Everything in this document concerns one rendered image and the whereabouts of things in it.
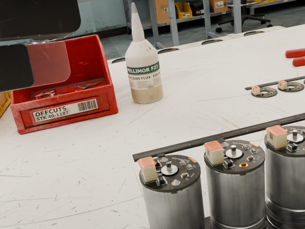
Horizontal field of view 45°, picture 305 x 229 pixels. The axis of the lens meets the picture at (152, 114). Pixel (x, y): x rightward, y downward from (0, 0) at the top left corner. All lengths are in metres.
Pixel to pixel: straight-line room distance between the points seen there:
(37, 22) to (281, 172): 0.12
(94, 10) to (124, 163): 4.25
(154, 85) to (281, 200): 0.23
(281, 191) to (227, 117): 0.17
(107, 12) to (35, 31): 4.37
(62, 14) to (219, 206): 0.11
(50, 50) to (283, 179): 0.12
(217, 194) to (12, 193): 0.17
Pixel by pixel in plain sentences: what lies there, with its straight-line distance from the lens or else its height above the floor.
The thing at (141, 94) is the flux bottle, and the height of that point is 0.76.
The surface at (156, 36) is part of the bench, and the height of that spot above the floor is 0.22.
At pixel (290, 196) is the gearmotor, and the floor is 0.79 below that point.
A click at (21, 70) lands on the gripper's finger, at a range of 0.18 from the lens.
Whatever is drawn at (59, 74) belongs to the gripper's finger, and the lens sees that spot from 0.19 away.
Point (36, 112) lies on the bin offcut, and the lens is 0.37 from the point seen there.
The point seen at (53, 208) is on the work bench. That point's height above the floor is 0.75.
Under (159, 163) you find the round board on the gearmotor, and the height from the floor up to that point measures 0.81.
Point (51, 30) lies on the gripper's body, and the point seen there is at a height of 0.87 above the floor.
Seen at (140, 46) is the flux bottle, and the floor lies 0.81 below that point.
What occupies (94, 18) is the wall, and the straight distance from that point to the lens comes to 4.52.
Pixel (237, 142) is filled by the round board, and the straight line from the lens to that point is 0.17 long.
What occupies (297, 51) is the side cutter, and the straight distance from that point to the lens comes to 0.48.
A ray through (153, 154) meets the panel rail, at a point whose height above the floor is 0.81.
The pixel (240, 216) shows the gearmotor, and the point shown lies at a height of 0.79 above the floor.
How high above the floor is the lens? 0.89
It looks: 24 degrees down
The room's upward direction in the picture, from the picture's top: 9 degrees counter-clockwise
